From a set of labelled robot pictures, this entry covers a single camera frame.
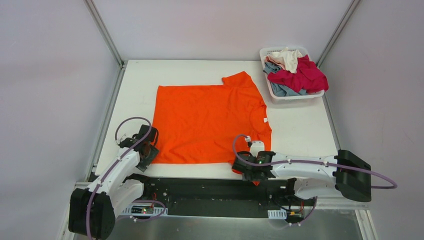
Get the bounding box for orange t shirt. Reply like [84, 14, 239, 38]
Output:
[152, 71, 272, 165]

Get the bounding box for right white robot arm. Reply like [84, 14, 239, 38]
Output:
[232, 150, 372, 205]

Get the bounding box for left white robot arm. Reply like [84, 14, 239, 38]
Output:
[67, 124, 159, 240]

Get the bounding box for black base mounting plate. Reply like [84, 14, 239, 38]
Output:
[130, 174, 314, 219]

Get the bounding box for grey blue t shirt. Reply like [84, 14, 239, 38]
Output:
[263, 61, 307, 97]

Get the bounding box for magenta t shirt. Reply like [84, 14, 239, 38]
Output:
[267, 55, 329, 94]

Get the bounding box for cream white t shirt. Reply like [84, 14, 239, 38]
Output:
[264, 47, 303, 74]

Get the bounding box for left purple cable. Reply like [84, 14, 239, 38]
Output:
[85, 116, 167, 240]

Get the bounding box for purple cable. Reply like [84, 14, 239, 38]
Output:
[232, 134, 398, 228]
[85, 116, 167, 240]

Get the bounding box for front aluminium rail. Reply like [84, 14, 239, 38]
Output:
[70, 181, 369, 210]

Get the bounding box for right white cable duct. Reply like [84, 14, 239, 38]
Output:
[267, 208, 287, 220]

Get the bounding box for white cable duct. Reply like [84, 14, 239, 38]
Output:
[267, 208, 287, 220]
[121, 204, 168, 217]

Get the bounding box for left white cable duct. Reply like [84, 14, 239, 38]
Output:
[121, 204, 168, 217]

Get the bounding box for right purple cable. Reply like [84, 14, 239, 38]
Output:
[232, 134, 398, 228]

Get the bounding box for left aluminium frame post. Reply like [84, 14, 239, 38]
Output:
[84, 0, 125, 69]

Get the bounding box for aluminium frame post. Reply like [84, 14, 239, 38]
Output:
[84, 0, 125, 69]
[316, 0, 362, 68]

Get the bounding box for right aluminium frame post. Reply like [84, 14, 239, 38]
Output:
[316, 0, 362, 68]

